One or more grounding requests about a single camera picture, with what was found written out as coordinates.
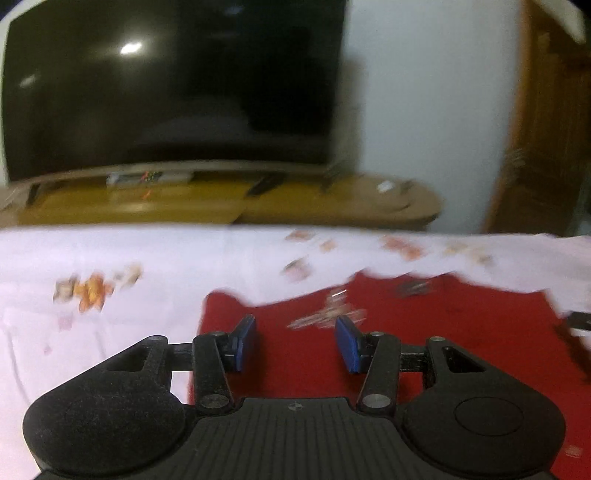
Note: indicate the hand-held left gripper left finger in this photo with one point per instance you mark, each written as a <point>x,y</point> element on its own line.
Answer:
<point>244,344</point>

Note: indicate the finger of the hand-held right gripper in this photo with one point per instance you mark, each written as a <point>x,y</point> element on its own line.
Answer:
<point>579,321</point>

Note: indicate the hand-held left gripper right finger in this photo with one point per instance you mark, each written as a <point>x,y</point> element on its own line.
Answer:
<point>348,346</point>

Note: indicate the red garment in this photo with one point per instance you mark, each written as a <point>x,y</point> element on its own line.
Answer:
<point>291,364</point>

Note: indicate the floral pink bed sheet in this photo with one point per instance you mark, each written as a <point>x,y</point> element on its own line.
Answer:
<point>138,258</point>

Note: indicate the wooden television stand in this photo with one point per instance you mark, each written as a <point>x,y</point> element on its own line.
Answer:
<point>286,203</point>

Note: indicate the white crumpled tissue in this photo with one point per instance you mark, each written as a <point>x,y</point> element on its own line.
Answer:
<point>385,186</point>

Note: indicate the wooden door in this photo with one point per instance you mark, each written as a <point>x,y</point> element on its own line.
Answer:
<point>545,115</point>

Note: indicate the large black television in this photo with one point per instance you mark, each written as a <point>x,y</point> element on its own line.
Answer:
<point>175,83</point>

